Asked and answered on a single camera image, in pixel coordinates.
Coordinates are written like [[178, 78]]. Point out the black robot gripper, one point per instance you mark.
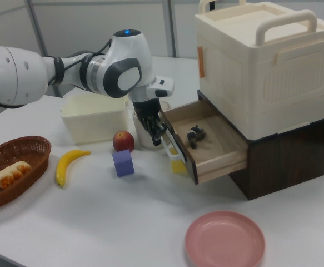
[[146, 111]]

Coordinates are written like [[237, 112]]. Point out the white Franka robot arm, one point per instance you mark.
[[117, 75]]

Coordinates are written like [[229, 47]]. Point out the small white lidded bin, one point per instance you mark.
[[142, 136]]

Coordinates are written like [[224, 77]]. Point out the red apple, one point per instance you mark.
[[123, 141]]

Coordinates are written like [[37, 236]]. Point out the small panda toy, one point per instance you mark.
[[195, 136]]

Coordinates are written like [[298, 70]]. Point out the yellow cube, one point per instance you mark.
[[178, 167]]

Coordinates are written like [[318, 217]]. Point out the purple cube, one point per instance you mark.
[[123, 164]]

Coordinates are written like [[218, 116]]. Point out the cream open plastic container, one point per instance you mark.
[[95, 122]]

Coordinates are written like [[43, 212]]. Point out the copper latch on storage box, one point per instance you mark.
[[201, 62]]

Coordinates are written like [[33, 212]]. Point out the yellow banana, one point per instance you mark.
[[65, 165]]

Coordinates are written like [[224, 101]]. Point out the pink plate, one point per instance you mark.
[[225, 239]]

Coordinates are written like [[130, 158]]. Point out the dark brown wooden cabinet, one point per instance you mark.
[[284, 161]]

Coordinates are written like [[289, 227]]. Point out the brown wicker basket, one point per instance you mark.
[[31, 155]]

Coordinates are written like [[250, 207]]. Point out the piece of bread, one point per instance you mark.
[[11, 173]]

